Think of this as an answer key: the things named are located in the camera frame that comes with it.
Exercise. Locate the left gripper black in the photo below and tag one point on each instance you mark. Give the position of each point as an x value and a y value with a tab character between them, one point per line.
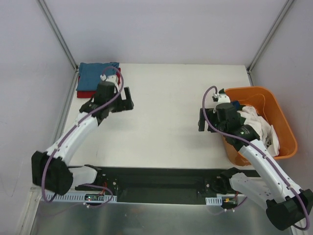
124	102

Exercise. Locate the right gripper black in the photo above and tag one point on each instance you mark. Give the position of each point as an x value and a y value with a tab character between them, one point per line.
204	120

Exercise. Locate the teal blue t shirt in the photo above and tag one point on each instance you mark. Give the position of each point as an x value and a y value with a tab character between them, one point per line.
90	76

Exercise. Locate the white t shirt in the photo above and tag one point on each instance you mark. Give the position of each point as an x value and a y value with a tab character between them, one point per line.
265	131

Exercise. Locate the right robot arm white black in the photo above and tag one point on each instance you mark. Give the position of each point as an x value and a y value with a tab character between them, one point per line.
286	204

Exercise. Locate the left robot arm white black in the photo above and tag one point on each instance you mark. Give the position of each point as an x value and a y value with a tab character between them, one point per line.
50	168

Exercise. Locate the royal blue t shirt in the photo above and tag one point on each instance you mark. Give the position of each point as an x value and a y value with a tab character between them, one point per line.
237	105

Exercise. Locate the folded red t shirt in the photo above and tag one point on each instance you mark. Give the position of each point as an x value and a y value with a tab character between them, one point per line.
84	94

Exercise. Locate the orange plastic basket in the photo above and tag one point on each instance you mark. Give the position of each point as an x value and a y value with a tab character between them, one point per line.
266	104

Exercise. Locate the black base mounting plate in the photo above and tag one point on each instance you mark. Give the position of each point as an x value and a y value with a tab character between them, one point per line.
162	185

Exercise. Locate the right white cable duct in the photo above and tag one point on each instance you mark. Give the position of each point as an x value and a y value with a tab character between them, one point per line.
214	201

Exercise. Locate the white cable duct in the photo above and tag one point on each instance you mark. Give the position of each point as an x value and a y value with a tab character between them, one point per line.
85	197
214	201

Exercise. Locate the left white cable duct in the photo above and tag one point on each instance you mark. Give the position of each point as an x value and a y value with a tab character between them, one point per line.
85	197

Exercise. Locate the left aluminium frame post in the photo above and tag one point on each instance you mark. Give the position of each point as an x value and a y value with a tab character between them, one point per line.
57	33

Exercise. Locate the aluminium frame post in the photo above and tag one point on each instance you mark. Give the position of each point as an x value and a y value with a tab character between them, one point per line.
57	33
272	30

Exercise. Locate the right aluminium frame post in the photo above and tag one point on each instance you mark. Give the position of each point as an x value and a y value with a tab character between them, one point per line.
272	30

